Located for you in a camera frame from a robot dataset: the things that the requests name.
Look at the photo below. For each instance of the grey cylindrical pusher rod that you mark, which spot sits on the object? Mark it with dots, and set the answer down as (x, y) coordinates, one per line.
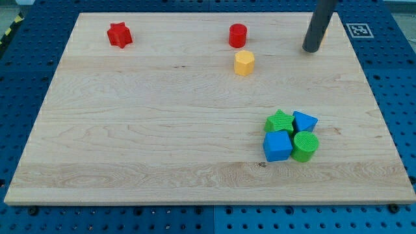
(318, 25)

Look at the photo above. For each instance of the yellow hexagon block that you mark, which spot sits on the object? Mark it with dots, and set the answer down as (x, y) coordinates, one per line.
(244, 63)

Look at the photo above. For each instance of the wooden board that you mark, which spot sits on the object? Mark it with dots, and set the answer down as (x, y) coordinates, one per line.
(167, 121)

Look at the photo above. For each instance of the yellow block behind rod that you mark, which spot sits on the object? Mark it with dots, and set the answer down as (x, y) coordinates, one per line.
(323, 37)

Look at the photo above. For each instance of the white fiducial marker tag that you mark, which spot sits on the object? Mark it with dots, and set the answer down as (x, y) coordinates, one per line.
(359, 30)

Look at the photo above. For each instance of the red cylinder block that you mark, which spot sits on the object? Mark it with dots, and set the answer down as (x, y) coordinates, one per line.
(237, 35)

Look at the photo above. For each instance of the blue triangle block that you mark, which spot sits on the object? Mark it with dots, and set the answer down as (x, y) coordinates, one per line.
(304, 122)

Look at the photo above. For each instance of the green star block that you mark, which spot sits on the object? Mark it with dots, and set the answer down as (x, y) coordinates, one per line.
(280, 121)

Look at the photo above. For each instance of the green cylinder block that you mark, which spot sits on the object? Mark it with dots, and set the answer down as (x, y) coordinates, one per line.
(305, 144)

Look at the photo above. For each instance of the blue cube block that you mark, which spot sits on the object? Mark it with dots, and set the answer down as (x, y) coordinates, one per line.
(277, 146)

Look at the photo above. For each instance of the red star block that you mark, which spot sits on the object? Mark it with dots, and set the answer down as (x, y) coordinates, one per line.
(119, 35)

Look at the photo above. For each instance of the yellow black hazard tape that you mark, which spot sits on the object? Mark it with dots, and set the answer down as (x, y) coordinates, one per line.
(11, 31)

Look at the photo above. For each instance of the white object top left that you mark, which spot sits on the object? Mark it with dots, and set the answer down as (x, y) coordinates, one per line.
(24, 2)

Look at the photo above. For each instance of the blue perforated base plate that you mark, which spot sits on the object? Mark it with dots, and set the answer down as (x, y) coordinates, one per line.
(31, 58)

